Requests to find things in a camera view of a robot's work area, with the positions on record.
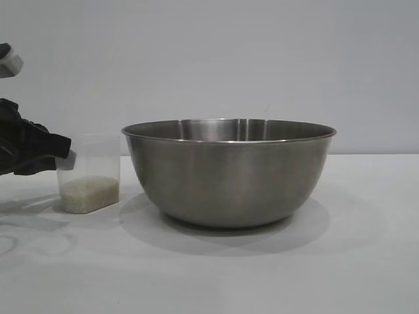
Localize stainless steel mixing bowl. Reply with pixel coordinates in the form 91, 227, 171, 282
120, 118, 338, 228

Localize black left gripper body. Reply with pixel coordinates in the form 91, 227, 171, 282
0, 97, 24, 176

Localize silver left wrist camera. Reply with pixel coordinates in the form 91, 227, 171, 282
0, 43, 26, 79

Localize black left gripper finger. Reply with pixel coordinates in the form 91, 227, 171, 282
18, 117, 73, 158
14, 156, 60, 177

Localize clear plastic measuring cup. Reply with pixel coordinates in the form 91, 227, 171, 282
56, 133, 122, 215

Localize white rice grains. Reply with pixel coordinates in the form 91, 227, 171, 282
62, 175, 120, 214

